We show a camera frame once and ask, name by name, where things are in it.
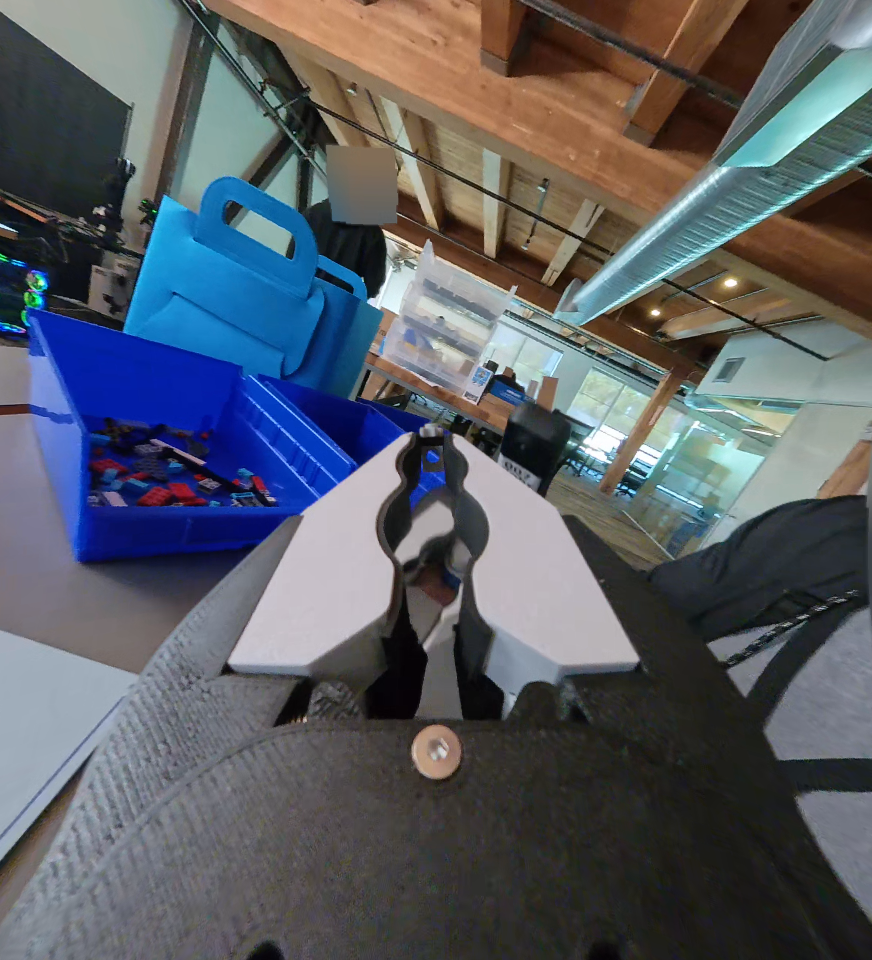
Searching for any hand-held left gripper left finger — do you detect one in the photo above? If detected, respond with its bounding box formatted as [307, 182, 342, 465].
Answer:
[226, 433, 422, 715]

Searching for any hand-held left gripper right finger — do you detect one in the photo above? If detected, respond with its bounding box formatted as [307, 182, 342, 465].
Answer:
[442, 433, 642, 717]

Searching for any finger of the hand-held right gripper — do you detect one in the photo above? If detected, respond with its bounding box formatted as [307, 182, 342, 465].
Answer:
[397, 516, 453, 573]

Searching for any grey desk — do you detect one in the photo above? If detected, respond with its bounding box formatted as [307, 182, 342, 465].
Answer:
[0, 411, 309, 960]

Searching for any person's right hand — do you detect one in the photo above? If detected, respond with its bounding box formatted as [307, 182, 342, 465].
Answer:
[415, 564, 461, 601]

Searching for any wooden table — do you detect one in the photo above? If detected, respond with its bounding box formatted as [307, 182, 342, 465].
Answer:
[361, 352, 534, 440]

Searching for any blue plastic bin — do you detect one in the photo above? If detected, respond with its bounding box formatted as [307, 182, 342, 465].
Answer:
[244, 373, 444, 519]
[27, 309, 358, 564]

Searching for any clear plastic drawer unit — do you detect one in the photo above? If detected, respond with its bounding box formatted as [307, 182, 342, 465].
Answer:
[387, 240, 518, 395]

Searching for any pile of loose toy bricks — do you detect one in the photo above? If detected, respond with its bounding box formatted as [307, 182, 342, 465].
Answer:
[87, 416, 279, 511]

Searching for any blue felt bag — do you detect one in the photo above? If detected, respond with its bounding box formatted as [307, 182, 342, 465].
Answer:
[286, 255, 384, 399]
[124, 176, 326, 380]

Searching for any building instruction booklet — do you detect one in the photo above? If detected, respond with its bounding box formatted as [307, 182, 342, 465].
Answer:
[0, 616, 140, 890]

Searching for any person's grey sweatshirt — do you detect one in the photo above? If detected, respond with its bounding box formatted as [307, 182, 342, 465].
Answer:
[706, 600, 872, 960]

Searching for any dark fabric panel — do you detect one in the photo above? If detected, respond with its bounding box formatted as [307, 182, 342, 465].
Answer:
[0, 0, 134, 219]

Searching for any wooden support post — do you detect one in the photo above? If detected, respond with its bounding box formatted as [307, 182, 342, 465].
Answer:
[599, 367, 688, 496]

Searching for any black white lanyard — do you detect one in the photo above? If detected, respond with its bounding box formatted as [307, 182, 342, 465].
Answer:
[721, 588, 860, 672]

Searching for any silver spiral air duct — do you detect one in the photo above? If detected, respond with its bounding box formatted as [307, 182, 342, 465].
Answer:
[556, 0, 872, 327]

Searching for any black shoulder strap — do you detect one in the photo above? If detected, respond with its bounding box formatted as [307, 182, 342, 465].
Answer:
[743, 607, 872, 798]

